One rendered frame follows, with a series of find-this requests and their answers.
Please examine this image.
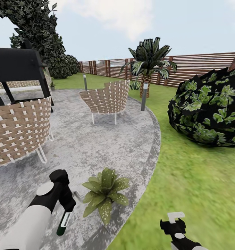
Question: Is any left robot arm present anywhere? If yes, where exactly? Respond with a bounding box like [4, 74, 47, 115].
[0, 169, 85, 250]

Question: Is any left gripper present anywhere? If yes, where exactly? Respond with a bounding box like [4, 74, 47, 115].
[59, 189, 76, 212]

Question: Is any insectifuge atomizer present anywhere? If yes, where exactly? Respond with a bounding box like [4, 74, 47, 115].
[57, 210, 73, 236]

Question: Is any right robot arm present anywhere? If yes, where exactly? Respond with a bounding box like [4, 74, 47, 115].
[160, 211, 208, 250]

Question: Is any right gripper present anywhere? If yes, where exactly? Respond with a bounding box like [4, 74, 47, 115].
[160, 219, 186, 234]

